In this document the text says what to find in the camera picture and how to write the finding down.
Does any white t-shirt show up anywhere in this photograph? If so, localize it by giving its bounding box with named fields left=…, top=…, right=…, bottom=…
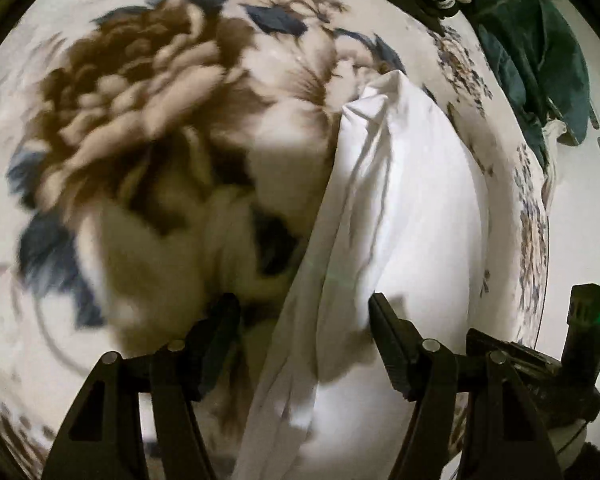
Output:
left=233, top=72, right=486, bottom=479

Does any black tracker box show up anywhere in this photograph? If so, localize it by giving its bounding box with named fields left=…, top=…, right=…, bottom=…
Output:
left=560, top=283, right=600, bottom=392

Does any white headboard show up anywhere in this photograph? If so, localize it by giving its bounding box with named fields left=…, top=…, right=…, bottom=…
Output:
left=538, top=0, right=600, bottom=358

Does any floral bed blanket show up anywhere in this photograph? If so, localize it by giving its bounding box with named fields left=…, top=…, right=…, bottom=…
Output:
left=0, top=0, right=547, bottom=479

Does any white pillow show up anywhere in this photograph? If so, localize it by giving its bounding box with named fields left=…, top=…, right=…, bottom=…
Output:
left=542, top=119, right=567, bottom=212

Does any dark green plush blanket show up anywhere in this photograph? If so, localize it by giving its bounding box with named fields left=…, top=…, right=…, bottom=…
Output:
left=463, top=0, right=590, bottom=168

